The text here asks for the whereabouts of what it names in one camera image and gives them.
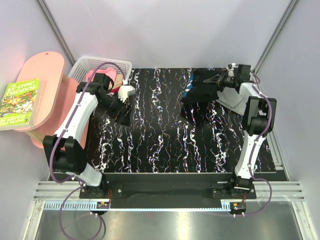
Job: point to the pink garment in basket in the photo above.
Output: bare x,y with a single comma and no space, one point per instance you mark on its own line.
110,72

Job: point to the aluminium frame rail front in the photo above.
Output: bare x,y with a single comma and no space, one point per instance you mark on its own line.
66,196

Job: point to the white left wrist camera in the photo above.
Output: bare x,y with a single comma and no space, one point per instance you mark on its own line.
125,91

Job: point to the black t shirt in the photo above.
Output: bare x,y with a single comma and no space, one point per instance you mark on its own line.
198,92

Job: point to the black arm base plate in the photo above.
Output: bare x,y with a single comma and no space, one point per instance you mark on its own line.
151,191

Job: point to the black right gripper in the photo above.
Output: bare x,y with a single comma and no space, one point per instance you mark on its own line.
219,80

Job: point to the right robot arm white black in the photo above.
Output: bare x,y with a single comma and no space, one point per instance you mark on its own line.
257,121

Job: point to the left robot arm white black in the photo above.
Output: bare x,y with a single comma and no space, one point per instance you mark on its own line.
63,149

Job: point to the folded grey t shirt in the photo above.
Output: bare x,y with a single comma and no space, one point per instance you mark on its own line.
232,100

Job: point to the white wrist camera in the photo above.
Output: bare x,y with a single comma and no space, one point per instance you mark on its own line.
231,69
125,91

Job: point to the green treehouse book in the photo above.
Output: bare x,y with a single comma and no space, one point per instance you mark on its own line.
20,104

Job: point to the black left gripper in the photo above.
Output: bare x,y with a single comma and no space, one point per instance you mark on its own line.
124,118

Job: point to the beige garment in basket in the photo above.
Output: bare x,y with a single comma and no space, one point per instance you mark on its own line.
118,82

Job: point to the magenta garment in basket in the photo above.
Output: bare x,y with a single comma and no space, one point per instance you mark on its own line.
115,90

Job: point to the pink tiered shelf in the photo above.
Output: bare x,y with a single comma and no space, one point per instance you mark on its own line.
58,95

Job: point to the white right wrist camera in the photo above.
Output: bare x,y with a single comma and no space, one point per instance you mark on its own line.
231,69

